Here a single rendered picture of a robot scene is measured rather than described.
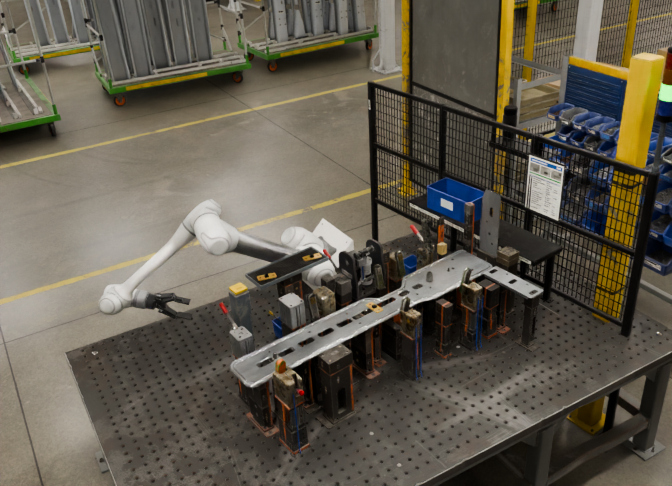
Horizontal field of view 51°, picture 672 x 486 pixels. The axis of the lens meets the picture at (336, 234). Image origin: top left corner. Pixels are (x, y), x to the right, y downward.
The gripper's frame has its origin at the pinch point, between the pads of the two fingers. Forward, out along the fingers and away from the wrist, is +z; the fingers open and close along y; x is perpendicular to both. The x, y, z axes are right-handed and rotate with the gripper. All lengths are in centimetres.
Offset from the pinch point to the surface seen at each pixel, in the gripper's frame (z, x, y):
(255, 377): 45, 50, -42
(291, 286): 49, -4, -31
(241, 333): 34, 29, -38
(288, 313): 51, 15, -38
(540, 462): 173, 41, -1
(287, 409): 60, 60, -41
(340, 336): 75, 21, -38
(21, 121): -320, -359, 275
